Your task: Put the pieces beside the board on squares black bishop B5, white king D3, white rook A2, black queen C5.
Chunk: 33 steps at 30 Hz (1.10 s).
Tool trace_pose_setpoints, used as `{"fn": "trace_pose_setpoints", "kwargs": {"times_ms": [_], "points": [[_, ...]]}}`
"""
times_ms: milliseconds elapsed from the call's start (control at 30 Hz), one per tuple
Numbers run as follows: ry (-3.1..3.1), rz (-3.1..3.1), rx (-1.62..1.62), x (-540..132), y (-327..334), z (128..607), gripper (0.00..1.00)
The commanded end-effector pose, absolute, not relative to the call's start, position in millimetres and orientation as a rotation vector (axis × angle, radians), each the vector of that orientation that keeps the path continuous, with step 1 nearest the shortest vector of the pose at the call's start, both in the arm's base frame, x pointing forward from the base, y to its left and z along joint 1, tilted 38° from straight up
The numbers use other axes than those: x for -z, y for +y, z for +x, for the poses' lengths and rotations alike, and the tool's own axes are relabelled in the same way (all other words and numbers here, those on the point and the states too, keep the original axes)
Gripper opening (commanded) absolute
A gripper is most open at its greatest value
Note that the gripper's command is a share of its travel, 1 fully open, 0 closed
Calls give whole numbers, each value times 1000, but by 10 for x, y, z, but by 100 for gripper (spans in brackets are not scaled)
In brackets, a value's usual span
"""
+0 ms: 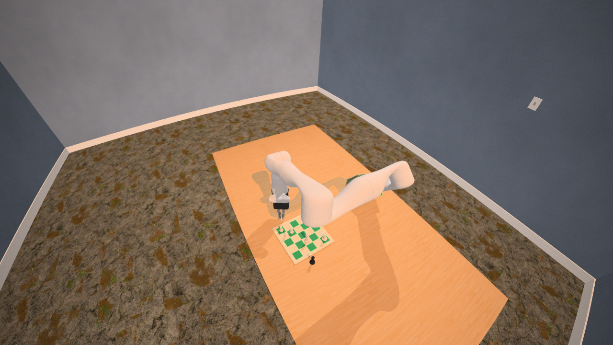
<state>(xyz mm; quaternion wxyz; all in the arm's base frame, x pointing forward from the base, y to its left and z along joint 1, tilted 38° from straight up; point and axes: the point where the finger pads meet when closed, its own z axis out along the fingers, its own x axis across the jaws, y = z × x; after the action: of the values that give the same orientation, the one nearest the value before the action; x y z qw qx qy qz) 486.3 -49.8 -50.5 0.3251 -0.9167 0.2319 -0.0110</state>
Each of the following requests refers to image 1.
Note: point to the green and cream chessboard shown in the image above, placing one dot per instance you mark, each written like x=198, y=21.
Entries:
x=295, y=245

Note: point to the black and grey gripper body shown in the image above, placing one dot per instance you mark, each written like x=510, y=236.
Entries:
x=280, y=197

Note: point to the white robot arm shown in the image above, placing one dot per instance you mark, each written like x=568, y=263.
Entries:
x=318, y=206

